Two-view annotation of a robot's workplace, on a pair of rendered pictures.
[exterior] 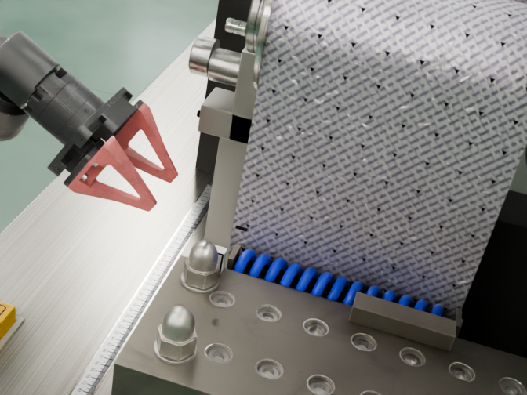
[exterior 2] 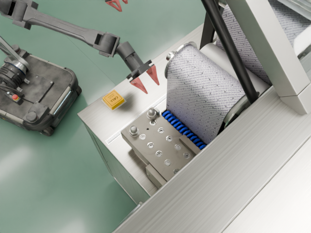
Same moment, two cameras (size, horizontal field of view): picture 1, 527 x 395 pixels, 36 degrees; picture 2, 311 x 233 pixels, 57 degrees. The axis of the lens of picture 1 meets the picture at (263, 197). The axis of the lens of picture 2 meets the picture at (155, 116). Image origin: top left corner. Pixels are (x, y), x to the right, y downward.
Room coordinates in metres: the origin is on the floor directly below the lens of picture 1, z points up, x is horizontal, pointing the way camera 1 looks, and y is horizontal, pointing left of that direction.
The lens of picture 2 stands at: (0.21, -0.30, 1.98)
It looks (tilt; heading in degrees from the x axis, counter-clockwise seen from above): 62 degrees down; 40
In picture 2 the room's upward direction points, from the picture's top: 2 degrees counter-clockwise
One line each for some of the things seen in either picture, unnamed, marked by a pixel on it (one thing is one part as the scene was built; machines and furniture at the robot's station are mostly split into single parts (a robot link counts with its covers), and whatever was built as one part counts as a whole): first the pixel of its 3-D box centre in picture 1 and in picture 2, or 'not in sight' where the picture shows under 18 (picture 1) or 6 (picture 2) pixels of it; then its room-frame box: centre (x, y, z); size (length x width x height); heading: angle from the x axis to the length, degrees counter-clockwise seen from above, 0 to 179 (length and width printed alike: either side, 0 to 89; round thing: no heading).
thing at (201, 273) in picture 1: (202, 262); (151, 113); (0.59, 0.04, 1.05); 0.04 x 0.04 x 0.04
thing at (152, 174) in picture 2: not in sight; (156, 180); (0.42, -0.12, 0.97); 0.10 x 0.03 x 0.11; 81
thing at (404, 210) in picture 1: (362, 208); (189, 116); (0.64, -0.09, 1.11); 0.23 x 0.01 x 0.18; 81
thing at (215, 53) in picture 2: not in sight; (229, 77); (0.82, -0.13, 1.18); 0.26 x 0.12 x 0.12; 81
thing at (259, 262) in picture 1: (341, 294); (184, 131); (0.62, -0.09, 1.03); 0.21 x 0.04 x 0.03; 81
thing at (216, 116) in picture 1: (222, 171); not in sight; (0.76, 0.05, 1.05); 0.06 x 0.05 x 0.31; 81
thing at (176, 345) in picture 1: (178, 329); (133, 130); (0.49, 0.05, 1.05); 0.04 x 0.04 x 0.04
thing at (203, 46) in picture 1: (204, 56); (171, 57); (0.76, 0.09, 1.18); 0.04 x 0.02 x 0.04; 171
